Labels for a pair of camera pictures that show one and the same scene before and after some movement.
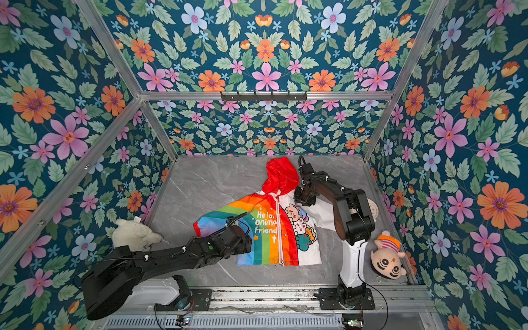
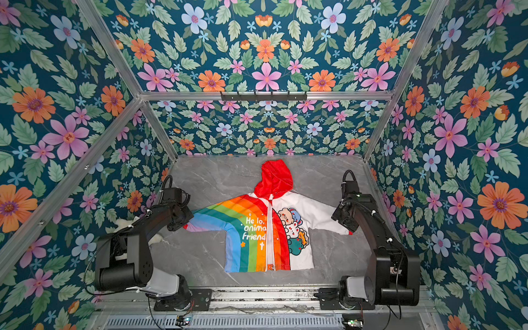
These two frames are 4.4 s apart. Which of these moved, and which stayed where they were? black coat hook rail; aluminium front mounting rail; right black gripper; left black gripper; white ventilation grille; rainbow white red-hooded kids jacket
Moved: right black gripper; left black gripper; rainbow white red-hooded kids jacket
Stayed: aluminium front mounting rail; white ventilation grille; black coat hook rail
